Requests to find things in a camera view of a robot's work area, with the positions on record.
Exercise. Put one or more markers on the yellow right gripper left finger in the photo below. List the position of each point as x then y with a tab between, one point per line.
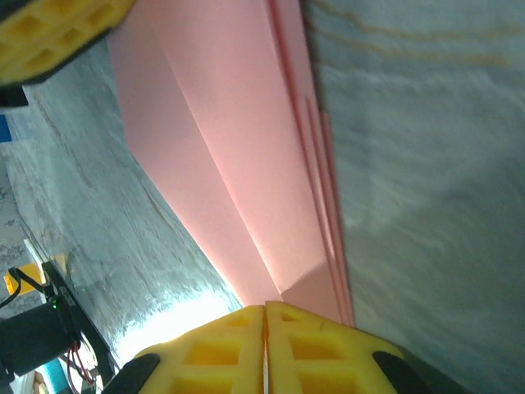
213	361

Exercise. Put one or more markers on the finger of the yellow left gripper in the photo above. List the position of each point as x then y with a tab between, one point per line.
53	37

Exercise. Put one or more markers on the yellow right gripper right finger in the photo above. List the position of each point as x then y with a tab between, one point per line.
328	361

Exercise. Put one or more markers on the pink cloth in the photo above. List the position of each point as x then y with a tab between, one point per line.
229	143

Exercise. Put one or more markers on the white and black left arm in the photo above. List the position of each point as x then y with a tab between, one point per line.
33	336

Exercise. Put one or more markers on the yellow block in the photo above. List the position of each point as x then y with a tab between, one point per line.
30	273

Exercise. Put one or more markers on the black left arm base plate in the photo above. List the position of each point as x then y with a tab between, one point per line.
61	287

